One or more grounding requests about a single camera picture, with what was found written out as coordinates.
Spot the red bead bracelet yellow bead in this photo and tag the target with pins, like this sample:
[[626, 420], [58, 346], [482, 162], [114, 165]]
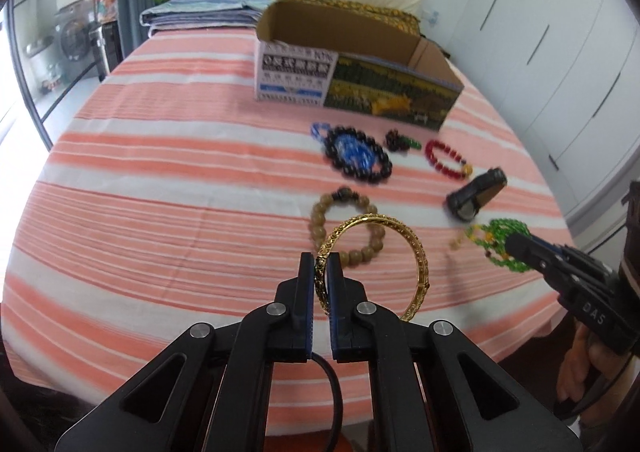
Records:
[[447, 161]]

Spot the folded blue striped blanket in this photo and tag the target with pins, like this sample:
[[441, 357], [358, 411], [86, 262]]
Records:
[[203, 14]]

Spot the pink striped bedspread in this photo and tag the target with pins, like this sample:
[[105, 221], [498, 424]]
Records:
[[175, 197]]

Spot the right hand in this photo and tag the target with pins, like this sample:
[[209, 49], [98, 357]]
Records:
[[588, 351]]

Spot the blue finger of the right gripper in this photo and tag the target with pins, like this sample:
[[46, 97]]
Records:
[[540, 246], [516, 247]]

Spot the glass sliding door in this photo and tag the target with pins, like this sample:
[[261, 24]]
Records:
[[53, 60]]

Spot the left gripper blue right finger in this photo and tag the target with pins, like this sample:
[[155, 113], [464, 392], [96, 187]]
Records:
[[340, 309]]

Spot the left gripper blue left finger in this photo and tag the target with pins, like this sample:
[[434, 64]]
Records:
[[303, 307]]

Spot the white wardrobe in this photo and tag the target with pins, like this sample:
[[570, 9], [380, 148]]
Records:
[[564, 74]]

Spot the gold bangle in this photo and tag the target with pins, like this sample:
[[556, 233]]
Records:
[[327, 246]]

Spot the cardboard box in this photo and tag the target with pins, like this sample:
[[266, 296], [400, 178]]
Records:
[[315, 55]]

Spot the washing machine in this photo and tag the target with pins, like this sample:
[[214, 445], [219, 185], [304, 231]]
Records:
[[87, 47]]

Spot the black small case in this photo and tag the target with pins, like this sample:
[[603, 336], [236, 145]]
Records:
[[465, 203]]

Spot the orange floral duvet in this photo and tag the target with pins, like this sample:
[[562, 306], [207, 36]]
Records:
[[396, 18]]

